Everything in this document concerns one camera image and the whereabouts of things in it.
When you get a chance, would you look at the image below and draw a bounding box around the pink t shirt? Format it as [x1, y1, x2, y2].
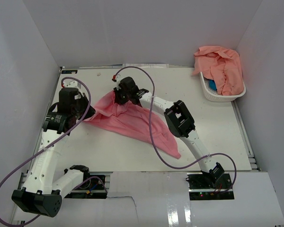
[85, 91, 181, 159]

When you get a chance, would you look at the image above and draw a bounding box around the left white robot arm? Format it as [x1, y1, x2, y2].
[11, 87, 95, 217]

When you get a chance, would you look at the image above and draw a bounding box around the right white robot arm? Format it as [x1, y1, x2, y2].
[112, 74, 224, 189]

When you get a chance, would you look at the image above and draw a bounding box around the black label sticker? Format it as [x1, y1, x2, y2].
[61, 70, 78, 74]

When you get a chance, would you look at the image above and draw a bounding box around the white plastic basket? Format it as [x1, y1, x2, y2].
[199, 72, 246, 102]

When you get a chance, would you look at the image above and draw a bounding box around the blue cloth in basket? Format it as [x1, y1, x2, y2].
[208, 80, 217, 91]

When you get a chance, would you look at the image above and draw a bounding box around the salmon orange t shirt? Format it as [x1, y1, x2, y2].
[194, 46, 244, 96]

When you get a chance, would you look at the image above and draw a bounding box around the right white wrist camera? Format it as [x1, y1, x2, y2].
[112, 74, 122, 90]

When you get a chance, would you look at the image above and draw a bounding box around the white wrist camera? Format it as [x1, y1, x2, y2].
[112, 74, 122, 90]
[62, 80, 81, 91]

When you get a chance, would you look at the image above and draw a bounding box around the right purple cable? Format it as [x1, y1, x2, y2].
[111, 67, 237, 192]

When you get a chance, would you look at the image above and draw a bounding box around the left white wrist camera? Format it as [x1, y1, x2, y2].
[62, 80, 81, 91]

